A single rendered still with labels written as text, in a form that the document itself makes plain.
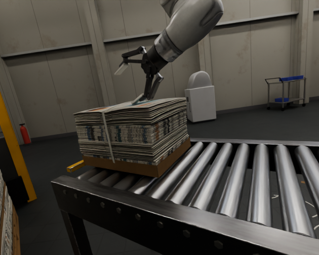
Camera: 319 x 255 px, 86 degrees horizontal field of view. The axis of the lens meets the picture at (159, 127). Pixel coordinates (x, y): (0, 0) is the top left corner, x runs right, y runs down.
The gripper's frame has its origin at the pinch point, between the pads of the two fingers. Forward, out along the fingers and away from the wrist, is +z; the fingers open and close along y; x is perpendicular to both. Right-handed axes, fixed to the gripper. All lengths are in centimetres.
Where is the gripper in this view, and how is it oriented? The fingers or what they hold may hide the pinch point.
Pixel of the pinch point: (126, 87)
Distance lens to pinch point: 71.8
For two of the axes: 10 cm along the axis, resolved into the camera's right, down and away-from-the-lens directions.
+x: 5.0, -2.6, 8.2
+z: -7.0, 4.4, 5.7
